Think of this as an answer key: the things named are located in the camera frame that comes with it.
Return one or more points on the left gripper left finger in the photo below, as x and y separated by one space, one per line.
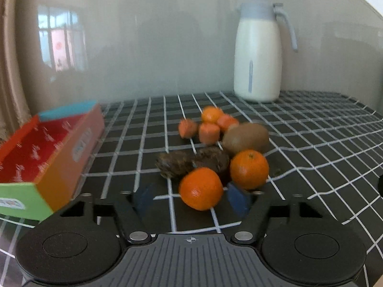
127 210

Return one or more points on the colourful cardboard box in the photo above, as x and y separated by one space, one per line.
42 162

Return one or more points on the black white checked tablecloth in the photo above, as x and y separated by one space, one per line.
324 146

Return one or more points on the white thermos jug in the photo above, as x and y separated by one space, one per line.
258 51

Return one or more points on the large orange tangerine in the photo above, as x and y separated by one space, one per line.
201 189
249 169

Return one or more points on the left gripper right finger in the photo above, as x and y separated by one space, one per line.
253 210

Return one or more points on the carrot piece left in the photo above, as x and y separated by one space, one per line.
187 128

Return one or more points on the carrot piece middle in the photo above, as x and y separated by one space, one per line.
209 133

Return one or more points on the small orange tangerine back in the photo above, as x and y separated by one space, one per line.
211 114

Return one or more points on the dark passion fruit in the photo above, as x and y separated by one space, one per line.
211 157
174 164

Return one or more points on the beige curtain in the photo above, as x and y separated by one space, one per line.
14 109

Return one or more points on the carrot piece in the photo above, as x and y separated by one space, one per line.
209 133
187 128
226 122

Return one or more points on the brown kiwi fruit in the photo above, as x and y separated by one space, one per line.
246 136

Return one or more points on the carrot piece right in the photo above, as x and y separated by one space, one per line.
226 122

